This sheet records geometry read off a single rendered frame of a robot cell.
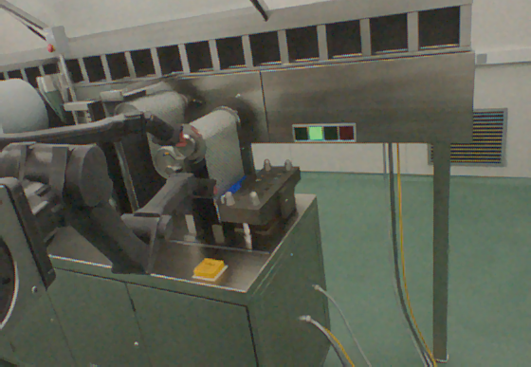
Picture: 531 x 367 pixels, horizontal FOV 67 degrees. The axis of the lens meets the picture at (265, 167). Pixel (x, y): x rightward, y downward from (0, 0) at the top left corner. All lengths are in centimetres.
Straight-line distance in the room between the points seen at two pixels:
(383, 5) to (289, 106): 49
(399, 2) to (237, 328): 116
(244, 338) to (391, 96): 94
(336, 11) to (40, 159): 115
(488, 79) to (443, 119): 236
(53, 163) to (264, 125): 121
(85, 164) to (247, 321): 91
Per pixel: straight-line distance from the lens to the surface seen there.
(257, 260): 133
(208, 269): 129
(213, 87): 172
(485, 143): 394
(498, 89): 384
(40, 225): 47
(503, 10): 376
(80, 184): 51
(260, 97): 162
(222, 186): 151
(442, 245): 186
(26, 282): 45
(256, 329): 133
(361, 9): 146
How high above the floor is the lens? 161
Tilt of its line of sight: 20 degrees down
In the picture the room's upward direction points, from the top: 9 degrees counter-clockwise
